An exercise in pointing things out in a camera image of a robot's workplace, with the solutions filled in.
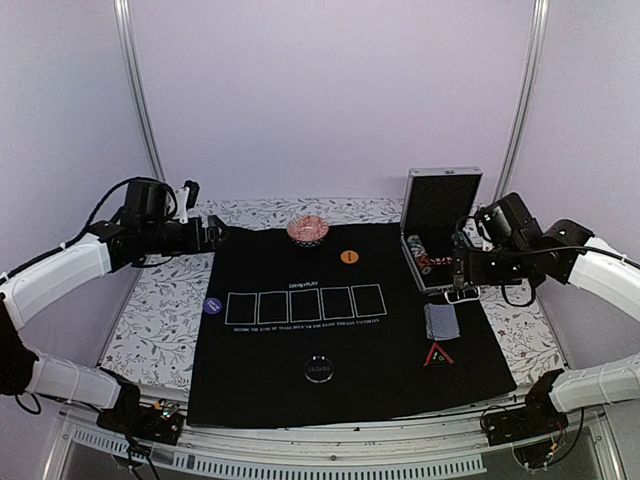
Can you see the patterned small bowl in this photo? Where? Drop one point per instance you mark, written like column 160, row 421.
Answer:
column 307, row 231

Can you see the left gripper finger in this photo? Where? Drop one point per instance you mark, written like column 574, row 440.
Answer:
column 214, row 222
column 216, row 236

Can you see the left aluminium frame post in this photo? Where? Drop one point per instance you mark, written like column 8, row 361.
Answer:
column 124, row 24

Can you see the aluminium frame post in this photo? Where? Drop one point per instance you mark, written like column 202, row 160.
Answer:
column 532, row 62
column 124, row 24

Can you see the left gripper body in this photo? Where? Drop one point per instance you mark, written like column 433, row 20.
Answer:
column 174, row 244

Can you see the clear dealer button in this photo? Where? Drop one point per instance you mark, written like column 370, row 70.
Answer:
column 318, row 369

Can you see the right aluminium frame post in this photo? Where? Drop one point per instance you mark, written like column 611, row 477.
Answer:
column 532, row 62

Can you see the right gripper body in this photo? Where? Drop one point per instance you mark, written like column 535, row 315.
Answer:
column 479, row 274

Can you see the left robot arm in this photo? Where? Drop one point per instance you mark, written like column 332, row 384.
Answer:
column 153, row 220

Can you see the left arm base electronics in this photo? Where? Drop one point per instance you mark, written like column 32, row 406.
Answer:
column 160, row 422

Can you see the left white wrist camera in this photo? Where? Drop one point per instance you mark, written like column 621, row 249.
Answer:
column 186, row 198

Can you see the orange big blind button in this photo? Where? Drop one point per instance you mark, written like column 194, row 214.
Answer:
column 349, row 257

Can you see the blue playing card deck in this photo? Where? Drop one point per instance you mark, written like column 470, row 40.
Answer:
column 441, row 322

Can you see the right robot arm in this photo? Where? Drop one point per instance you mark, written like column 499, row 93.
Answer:
column 503, row 244

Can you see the red black triangle card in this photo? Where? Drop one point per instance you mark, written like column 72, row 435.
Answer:
column 437, row 356

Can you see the aluminium poker chip case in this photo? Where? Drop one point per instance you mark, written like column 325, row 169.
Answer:
column 435, row 199

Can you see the black poker mat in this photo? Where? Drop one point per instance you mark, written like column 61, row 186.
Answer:
column 284, row 304

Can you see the left poker chip row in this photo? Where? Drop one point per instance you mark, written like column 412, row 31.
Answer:
column 419, row 254

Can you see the purple small blind button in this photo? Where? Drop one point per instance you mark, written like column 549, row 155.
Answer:
column 212, row 306

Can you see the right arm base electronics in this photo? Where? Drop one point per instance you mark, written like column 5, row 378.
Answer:
column 541, row 430

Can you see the front aluminium rail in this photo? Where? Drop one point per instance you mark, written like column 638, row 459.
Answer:
column 450, row 444

